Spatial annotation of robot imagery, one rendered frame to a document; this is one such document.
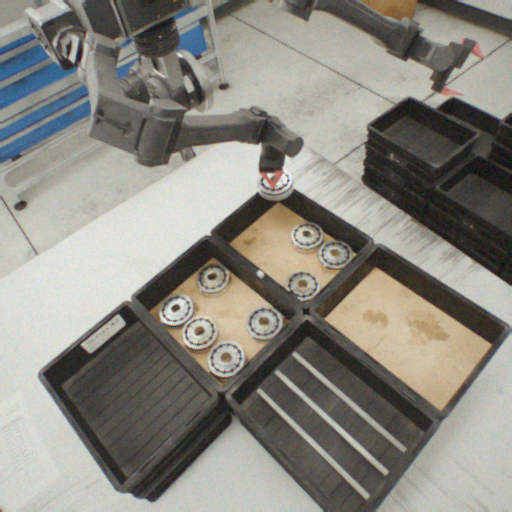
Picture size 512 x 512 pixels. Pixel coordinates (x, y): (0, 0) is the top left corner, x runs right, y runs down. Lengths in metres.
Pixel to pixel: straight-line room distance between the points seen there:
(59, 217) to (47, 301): 1.36
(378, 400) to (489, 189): 1.34
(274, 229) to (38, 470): 0.97
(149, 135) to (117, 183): 2.27
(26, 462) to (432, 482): 1.09
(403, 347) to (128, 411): 0.74
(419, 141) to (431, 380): 1.32
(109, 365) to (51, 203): 1.94
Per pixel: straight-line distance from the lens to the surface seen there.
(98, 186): 3.08
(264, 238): 1.43
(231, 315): 1.30
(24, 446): 1.53
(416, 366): 1.24
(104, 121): 0.80
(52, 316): 1.68
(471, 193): 2.24
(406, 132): 2.30
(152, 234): 1.71
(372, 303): 1.30
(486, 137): 2.70
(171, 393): 1.25
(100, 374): 1.34
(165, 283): 1.34
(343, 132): 3.04
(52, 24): 1.23
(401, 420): 1.19
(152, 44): 1.38
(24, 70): 2.88
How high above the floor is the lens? 1.97
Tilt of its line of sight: 55 degrees down
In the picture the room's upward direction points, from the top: 12 degrees counter-clockwise
